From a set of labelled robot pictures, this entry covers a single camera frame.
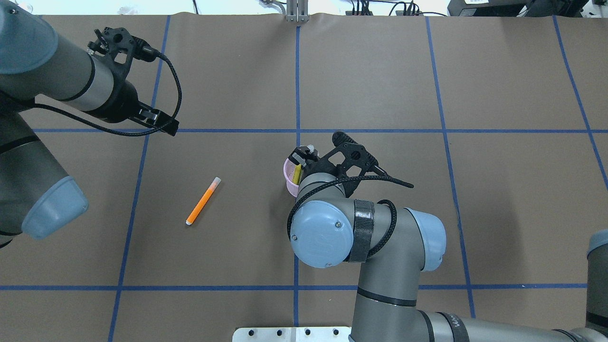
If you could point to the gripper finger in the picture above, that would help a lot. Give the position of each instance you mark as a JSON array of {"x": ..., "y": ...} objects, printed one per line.
[{"x": 301, "y": 156}]

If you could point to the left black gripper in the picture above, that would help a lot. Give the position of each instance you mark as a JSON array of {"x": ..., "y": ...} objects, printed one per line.
[{"x": 121, "y": 103}]

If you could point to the yellow marker pen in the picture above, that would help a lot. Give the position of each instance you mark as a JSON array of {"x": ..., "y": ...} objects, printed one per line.
[{"x": 296, "y": 176}]

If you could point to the orange marker pen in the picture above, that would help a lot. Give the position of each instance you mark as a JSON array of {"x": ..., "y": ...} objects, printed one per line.
[{"x": 195, "y": 213}]

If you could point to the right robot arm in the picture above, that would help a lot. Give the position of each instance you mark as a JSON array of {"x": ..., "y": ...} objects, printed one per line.
[{"x": 328, "y": 226}]

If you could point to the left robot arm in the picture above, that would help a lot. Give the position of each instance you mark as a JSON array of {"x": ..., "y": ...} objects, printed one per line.
[{"x": 43, "y": 71}]

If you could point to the pink mesh pen holder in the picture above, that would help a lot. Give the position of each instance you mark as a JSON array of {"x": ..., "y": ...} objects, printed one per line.
[{"x": 288, "y": 169}]

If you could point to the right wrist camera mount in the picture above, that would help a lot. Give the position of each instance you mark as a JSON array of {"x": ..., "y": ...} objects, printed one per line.
[{"x": 355, "y": 155}]

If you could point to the aluminium frame post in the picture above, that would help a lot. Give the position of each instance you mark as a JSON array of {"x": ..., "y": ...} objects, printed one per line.
[{"x": 297, "y": 10}]

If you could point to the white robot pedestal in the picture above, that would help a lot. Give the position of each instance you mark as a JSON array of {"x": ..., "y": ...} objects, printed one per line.
[{"x": 334, "y": 333}]

